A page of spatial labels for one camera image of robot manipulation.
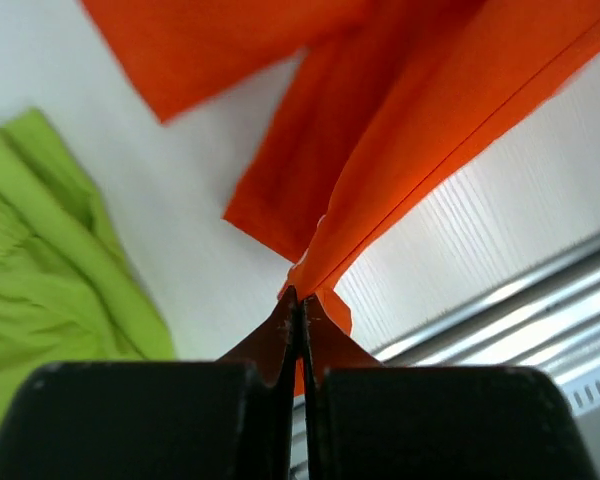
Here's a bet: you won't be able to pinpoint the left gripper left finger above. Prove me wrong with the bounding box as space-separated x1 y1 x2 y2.
0 289 298 479

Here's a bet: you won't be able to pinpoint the aluminium mounting rail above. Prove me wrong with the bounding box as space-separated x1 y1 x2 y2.
375 234 600 382

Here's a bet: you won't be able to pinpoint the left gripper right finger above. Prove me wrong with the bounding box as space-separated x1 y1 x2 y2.
301 296 598 479

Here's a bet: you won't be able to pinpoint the lime green shorts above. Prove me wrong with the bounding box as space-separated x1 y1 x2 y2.
0 108 175 423

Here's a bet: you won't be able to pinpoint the slotted cable duct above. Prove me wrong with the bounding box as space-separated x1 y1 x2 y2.
556 366 600 417

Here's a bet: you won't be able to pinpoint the orange shorts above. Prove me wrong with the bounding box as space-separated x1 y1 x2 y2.
84 1 600 358

